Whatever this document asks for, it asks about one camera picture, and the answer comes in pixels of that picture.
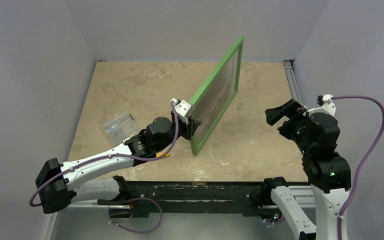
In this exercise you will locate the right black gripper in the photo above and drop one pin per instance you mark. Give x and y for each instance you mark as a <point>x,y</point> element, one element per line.
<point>288,118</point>

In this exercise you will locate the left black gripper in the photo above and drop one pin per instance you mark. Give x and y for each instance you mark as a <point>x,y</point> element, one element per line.
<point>189,128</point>

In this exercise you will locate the green picture frame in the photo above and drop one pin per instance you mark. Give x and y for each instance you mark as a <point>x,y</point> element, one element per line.
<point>237,47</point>

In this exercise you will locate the landscape photo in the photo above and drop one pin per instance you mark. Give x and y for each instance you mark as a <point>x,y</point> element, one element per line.
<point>216,96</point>

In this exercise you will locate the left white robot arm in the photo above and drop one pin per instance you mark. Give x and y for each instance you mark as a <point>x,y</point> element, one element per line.
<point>58,182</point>

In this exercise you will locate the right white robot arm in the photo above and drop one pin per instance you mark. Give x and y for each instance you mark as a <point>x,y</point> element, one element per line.
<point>315,132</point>

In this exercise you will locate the clear plastic organizer box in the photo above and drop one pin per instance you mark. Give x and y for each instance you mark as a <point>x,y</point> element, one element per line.
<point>120,128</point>

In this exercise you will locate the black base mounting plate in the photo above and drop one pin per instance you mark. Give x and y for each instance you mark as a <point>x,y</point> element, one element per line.
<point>250,199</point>

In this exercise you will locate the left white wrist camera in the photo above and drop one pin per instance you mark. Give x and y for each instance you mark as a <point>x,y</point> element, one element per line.
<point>182,109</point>

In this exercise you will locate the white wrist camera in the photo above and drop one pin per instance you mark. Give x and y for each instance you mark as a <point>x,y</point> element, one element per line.
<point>325,106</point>
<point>182,109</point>

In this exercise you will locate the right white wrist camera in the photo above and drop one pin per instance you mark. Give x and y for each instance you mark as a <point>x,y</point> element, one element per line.
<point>325,106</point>

